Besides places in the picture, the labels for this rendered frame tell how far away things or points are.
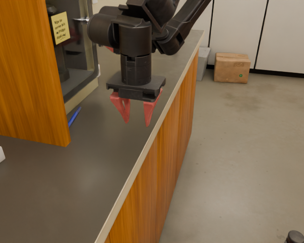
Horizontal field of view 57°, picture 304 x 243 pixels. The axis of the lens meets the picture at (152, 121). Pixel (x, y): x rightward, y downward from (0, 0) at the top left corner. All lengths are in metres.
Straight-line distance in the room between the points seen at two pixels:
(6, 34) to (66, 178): 0.36
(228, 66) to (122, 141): 2.85
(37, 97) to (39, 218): 0.30
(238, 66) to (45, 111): 3.00
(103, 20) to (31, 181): 0.41
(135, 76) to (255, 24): 3.35
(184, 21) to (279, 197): 1.49
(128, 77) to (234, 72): 3.11
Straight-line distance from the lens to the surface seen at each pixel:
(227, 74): 3.59
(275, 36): 3.86
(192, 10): 0.93
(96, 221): 0.60
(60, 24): 0.88
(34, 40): 0.70
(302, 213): 2.06
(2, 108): 0.86
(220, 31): 3.82
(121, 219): 0.80
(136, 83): 0.51
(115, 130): 0.85
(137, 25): 0.49
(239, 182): 2.11
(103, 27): 0.53
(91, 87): 1.09
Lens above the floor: 1.40
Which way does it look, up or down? 31 degrees down
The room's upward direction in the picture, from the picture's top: straight up
